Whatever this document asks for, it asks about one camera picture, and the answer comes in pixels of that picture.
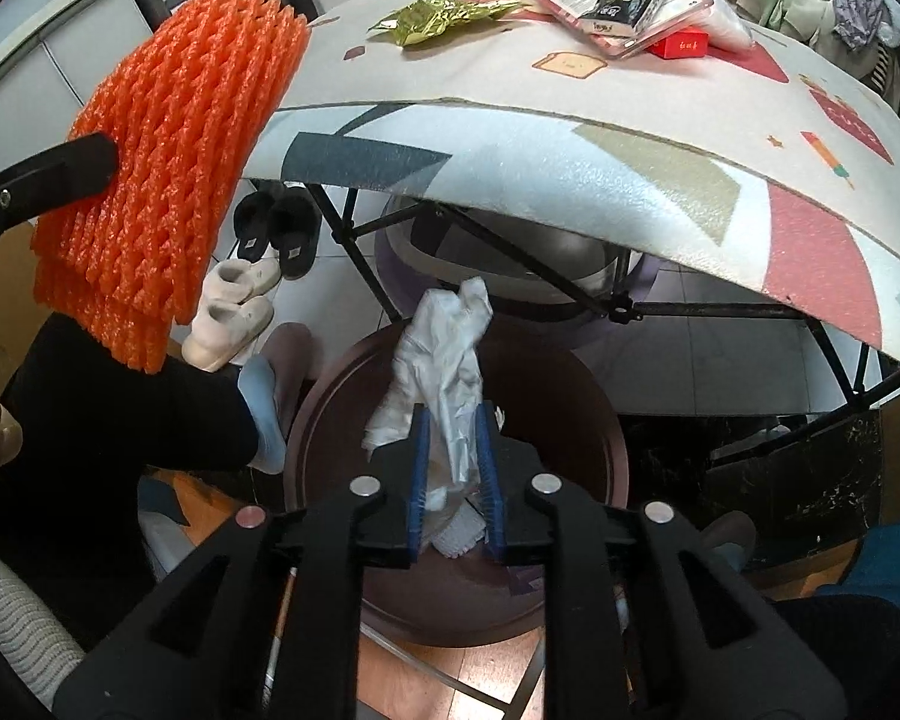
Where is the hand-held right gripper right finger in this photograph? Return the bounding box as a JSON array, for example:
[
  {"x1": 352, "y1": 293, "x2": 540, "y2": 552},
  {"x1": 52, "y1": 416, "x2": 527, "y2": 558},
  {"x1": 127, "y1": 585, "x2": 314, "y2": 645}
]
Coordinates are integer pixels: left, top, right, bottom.
[{"x1": 476, "y1": 401, "x2": 848, "y2": 720}]

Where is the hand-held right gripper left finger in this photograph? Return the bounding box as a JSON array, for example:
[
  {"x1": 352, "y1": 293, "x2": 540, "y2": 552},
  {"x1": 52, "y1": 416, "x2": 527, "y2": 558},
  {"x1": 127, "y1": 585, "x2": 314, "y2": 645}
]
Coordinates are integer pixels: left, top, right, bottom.
[{"x1": 52, "y1": 403, "x2": 432, "y2": 720}]

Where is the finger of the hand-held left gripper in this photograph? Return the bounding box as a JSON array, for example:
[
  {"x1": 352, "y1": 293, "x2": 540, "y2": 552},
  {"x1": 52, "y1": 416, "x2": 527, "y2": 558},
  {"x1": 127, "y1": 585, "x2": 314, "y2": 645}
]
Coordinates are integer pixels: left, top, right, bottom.
[{"x1": 0, "y1": 133, "x2": 121, "y2": 248}]

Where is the brown plastic basin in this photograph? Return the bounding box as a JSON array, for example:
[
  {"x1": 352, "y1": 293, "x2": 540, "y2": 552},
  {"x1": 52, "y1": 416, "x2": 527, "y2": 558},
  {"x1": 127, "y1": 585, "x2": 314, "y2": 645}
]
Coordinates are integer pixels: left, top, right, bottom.
[{"x1": 283, "y1": 326, "x2": 631, "y2": 650}]

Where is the white plastic bag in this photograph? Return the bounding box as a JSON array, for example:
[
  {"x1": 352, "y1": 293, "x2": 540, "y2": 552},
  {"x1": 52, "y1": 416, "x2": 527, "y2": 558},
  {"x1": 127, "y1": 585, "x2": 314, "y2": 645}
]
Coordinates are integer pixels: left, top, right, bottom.
[{"x1": 364, "y1": 276, "x2": 496, "y2": 492}]

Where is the orange foam net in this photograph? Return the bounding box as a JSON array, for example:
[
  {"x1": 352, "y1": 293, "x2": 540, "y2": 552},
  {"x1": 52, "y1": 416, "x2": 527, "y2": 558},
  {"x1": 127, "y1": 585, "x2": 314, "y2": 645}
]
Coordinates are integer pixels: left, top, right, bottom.
[{"x1": 30, "y1": 0, "x2": 312, "y2": 376}]

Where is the red carton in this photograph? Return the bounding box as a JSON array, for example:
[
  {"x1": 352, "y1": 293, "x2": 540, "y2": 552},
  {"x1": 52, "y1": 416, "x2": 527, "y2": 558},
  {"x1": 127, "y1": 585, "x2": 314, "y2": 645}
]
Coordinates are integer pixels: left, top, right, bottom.
[{"x1": 649, "y1": 26, "x2": 710, "y2": 61}]

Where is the pink slipper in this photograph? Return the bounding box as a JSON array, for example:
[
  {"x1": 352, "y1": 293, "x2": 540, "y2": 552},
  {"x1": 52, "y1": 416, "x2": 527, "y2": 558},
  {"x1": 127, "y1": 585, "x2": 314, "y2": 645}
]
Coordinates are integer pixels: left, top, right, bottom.
[
  {"x1": 701, "y1": 510, "x2": 758, "y2": 571},
  {"x1": 259, "y1": 322, "x2": 320, "y2": 421}
]

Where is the person's light blue sock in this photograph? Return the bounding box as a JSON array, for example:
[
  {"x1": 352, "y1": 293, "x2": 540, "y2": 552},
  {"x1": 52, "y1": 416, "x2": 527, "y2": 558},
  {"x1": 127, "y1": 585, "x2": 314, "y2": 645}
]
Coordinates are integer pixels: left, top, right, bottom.
[{"x1": 238, "y1": 356, "x2": 290, "y2": 475}]

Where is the black slipper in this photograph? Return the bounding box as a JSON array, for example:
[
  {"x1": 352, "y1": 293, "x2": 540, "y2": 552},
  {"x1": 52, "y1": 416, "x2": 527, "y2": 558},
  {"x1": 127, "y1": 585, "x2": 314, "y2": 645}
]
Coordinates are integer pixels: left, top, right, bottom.
[
  {"x1": 232, "y1": 191, "x2": 286, "y2": 263},
  {"x1": 270, "y1": 191, "x2": 322, "y2": 282}
]

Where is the person's black trouser leg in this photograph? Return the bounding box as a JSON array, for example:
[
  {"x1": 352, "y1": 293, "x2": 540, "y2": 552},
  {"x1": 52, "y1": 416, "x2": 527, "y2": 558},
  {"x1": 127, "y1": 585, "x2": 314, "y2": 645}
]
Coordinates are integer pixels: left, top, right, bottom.
[{"x1": 0, "y1": 311, "x2": 260, "y2": 653}]

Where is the black marbled board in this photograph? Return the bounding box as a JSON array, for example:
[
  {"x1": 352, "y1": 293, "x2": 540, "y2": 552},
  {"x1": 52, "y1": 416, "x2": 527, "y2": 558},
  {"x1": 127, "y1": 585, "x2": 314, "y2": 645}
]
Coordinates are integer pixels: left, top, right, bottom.
[{"x1": 705, "y1": 412, "x2": 886, "y2": 563}]

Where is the blue plastic container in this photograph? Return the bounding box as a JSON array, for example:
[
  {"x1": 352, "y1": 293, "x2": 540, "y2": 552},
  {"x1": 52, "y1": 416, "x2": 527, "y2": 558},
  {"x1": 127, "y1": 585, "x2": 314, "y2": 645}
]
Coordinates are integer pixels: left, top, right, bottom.
[{"x1": 832, "y1": 521, "x2": 900, "y2": 601}]

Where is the gold foil wrapper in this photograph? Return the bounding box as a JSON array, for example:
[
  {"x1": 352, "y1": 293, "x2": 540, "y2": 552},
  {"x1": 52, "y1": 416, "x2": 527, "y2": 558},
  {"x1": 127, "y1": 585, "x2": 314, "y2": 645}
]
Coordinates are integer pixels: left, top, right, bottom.
[{"x1": 366, "y1": 0, "x2": 530, "y2": 50}]

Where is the white ribbed knit cloth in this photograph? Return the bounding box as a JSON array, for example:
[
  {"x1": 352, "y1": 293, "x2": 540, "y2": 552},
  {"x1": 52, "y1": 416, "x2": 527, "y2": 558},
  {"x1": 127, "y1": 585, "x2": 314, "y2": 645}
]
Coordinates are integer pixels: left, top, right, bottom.
[{"x1": 0, "y1": 540, "x2": 83, "y2": 713}]

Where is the small black box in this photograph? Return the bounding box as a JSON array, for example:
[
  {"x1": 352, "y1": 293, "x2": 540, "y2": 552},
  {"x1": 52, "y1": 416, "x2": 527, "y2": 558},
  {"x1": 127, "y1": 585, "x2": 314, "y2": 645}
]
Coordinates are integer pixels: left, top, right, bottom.
[{"x1": 577, "y1": 0, "x2": 665, "y2": 35}]

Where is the black folding table frame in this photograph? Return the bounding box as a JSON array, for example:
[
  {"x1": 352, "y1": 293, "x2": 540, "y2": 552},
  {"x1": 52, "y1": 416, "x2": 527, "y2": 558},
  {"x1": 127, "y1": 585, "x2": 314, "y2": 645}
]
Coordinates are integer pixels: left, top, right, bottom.
[{"x1": 300, "y1": 180, "x2": 900, "y2": 421}]

